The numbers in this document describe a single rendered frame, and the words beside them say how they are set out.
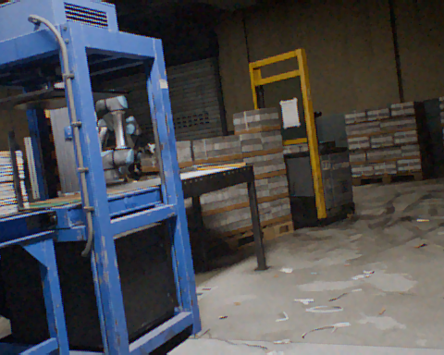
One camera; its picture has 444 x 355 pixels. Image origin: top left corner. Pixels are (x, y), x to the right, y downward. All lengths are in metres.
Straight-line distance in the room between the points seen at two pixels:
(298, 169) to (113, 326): 3.98
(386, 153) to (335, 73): 2.56
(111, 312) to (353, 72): 9.44
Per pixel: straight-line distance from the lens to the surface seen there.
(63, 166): 4.46
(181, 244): 2.87
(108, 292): 2.41
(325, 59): 11.53
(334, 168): 6.05
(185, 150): 4.79
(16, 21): 2.80
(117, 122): 4.24
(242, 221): 5.21
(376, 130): 9.57
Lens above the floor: 0.95
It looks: 3 degrees down
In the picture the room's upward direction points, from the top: 8 degrees counter-clockwise
